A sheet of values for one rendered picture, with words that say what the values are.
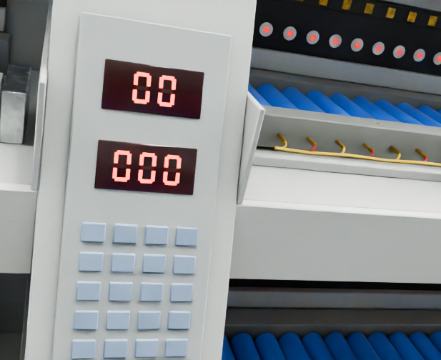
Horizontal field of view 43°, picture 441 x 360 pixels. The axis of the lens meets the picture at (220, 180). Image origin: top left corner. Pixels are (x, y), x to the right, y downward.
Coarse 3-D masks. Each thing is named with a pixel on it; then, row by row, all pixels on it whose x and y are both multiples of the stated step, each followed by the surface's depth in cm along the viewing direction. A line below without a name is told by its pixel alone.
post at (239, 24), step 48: (96, 0) 25; (144, 0) 26; (192, 0) 26; (240, 0) 27; (240, 48) 27; (48, 96) 25; (240, 96) 28; (48, 144) 25; (240, 144) 28; (48, 192) 25; (48, 240) 25; (48, 288) 26; (48, 336) 26
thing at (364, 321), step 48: (240, 288) 46; (288, 288) 48; (336, 288) 49; (384, 288) 50; (432, 288) 52; (240, 336) 44; (288, 336) 45; (336, 336) 46; (384, 336) 48; (432, 336) 50
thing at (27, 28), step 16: (16, 0) 43; (32, 0) 43; (48, 0) 43; (400, 0) 52; (416, 0) 53; (432, 0) 53; (16, 16) 43; (32, 16) 43; (16, 32) 43; (32, 32) 43; (16, 48) 43; (32, 48) 43; (32, 64) 43; (336, 80) 51; (0, 288) 44; (16, 288) 44; (0, 304) 44; (16, 304) 44; (0, 320) 44; (16, 320) 45
